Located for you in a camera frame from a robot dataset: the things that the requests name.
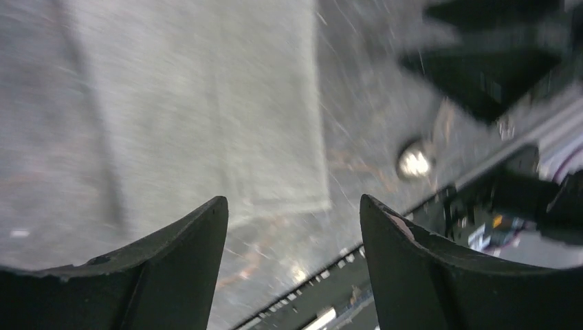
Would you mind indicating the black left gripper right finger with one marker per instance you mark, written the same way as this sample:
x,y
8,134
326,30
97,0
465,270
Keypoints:
x,y
421,280

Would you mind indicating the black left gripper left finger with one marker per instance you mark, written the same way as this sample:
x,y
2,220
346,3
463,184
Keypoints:
x,y
165,280

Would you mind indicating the grey cloth napkin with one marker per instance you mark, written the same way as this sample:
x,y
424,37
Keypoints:
x,y
120,117

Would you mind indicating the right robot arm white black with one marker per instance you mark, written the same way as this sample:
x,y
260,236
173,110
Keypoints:
x,y
511,51

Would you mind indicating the silver spoon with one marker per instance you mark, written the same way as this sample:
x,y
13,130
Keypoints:
x,y
416,160

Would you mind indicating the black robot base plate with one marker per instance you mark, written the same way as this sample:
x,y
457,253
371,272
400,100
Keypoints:
x,y
341,296

